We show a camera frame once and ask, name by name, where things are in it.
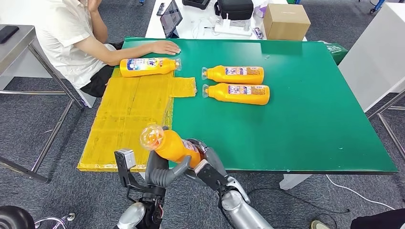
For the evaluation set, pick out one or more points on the person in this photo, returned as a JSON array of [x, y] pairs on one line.
[[60, 38], [379, 221]]

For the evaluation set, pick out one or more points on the black zip bag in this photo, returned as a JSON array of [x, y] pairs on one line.
[[234, 9]]

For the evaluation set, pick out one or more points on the steel table frame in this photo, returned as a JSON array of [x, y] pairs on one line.
[[390, 132]]

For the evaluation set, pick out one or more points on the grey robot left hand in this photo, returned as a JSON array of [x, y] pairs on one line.
[[156, 172]]

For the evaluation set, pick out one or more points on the blue cart frame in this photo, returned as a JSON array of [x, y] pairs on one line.
[[378, 6]]

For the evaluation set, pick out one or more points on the white side table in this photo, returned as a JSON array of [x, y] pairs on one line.
[[373, 53]]

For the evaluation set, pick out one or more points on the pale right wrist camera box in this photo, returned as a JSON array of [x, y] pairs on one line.
[[210, 177]]

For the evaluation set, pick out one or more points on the orange detergent bottle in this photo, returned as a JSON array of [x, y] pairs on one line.
[[139, 72], [234, 79], [171, 146], [237, 98]]

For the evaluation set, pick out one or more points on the shoe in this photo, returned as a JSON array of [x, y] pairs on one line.
[[318, 225]]

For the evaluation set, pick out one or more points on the white power strip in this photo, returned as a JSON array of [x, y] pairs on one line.
[[231, 30]]

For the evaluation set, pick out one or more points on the brown cardboard box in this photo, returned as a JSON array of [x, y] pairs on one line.
[[284, 22]]

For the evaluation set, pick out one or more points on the chrome caster frame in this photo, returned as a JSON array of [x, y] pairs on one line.
[[71, 216]]

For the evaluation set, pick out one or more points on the person's left forearm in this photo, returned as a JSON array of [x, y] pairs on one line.
[[98, 27]]

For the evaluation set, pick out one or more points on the person's right hand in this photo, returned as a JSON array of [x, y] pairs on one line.
[[166, 48]]

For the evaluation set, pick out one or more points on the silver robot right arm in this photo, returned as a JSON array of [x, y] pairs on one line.
[[240, 211]]

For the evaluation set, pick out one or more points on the black hard case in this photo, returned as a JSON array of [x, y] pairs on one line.
[[195, 3]]

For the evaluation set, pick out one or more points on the person's left hand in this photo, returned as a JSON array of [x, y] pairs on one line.
[[94, 4]]

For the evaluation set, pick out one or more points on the green printed bag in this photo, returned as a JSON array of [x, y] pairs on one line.
[[336, 52]]

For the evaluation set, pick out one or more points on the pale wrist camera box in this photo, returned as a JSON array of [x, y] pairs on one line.
[[127, 159], [210, 177]]

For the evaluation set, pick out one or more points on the black smartphone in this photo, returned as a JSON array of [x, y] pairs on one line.
[[160, 9], [8, 34]]

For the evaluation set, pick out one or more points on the purple plastic packet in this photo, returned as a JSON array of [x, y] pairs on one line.
[[260, 11]]

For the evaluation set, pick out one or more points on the small purple white packet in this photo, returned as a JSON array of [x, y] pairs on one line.
[[258, 33]]

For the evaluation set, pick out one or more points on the dark tablet on stand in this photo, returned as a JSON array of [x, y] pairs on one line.
[[171, 15]]

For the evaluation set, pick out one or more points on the white desk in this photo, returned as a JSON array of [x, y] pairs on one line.
[[188, 14]]

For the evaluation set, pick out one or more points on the person's right forearm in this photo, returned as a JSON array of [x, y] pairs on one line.
[[131, 54]]

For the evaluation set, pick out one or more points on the yellow taped cardboard sheet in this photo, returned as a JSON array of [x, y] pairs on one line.
[[126, 113]]

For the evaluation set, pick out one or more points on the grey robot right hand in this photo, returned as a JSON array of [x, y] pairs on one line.
[[215, 161]]

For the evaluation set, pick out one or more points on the white table leg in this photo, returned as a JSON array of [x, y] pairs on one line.
[[294, 181]]

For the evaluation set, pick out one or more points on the black domed cover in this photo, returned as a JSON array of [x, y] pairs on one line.
[[14, 218]]

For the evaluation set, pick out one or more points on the grey steel table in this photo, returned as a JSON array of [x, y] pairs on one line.
[[22, 47]]

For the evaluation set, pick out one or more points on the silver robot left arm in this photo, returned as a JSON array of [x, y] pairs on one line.
[[136, 215]]

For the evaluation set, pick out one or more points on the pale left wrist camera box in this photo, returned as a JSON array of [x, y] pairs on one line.
[[127, 159]]

